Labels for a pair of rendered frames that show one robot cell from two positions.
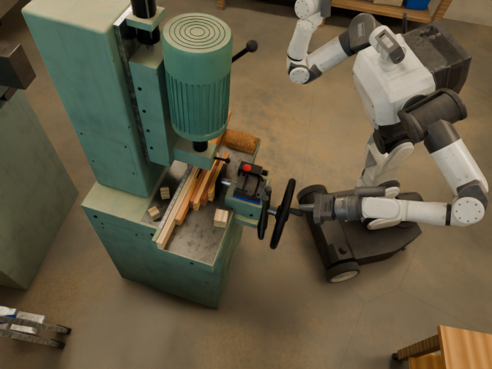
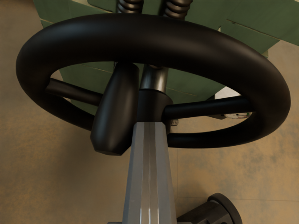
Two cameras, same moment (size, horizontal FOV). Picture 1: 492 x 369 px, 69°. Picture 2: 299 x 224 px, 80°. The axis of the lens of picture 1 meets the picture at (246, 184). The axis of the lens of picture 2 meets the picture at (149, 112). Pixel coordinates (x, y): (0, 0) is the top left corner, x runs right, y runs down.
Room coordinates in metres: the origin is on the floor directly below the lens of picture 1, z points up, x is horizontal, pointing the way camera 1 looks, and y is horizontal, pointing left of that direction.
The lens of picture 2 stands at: (0.67, -0.23, 1.02)
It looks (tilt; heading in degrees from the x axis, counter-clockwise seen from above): 66 degrees down; 52
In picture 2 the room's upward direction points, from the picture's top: 40 degrees clockwise
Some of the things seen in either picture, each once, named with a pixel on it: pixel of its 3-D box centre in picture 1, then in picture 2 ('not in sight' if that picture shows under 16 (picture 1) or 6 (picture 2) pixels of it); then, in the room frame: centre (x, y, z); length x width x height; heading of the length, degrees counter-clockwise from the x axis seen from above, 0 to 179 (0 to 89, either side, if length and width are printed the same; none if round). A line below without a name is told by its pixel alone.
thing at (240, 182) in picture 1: (250, 181); not in sight; (0.73, -0.01, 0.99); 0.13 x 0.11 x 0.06; 171
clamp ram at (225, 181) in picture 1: (228, 182); not in sight; (0.73, 0.06, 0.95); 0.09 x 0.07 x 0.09; 171
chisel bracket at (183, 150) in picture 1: (195, 153); not in sight; (0.78, 0.19, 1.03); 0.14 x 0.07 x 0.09; 81
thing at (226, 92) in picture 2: not in sight; (219, 96); (1.01, -0.01, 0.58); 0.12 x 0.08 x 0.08; 81
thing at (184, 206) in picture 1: (206, 162); not in sight; (0.83, 0.17, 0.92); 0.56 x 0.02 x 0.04; 171
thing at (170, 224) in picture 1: (193, 176); not in sight; (0.76, 0.20, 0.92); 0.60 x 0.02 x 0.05; 171
